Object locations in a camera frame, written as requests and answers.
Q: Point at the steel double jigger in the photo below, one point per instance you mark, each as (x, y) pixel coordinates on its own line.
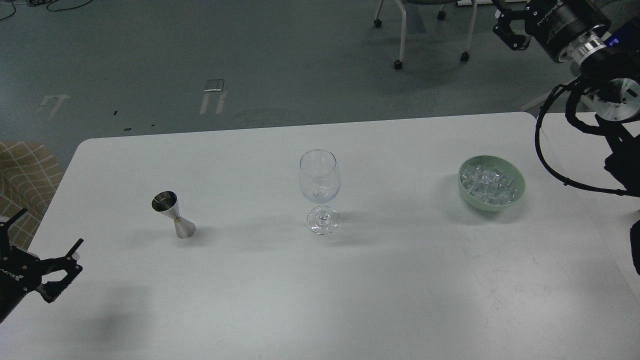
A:
(166, 203)

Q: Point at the beige checked cushion seat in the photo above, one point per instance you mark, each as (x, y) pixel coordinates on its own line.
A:
(29, 178)

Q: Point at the green bowl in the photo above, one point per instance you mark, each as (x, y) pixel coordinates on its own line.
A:
(490, 160)

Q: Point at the silver floor socket plate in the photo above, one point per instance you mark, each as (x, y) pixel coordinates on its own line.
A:
(214, 85)

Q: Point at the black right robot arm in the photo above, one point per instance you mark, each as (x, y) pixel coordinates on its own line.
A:
(603, 97)

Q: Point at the clear wine glass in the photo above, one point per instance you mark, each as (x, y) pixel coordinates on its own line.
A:
(319, 180)

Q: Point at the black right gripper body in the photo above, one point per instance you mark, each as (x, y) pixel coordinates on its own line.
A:
(554, 24)

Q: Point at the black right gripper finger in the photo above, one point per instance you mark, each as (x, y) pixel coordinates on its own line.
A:
(507, 15)

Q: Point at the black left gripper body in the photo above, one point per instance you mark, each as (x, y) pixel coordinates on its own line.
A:
(19, 275)

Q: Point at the pile of ice cubes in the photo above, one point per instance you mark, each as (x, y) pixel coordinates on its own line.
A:
(489, 185)

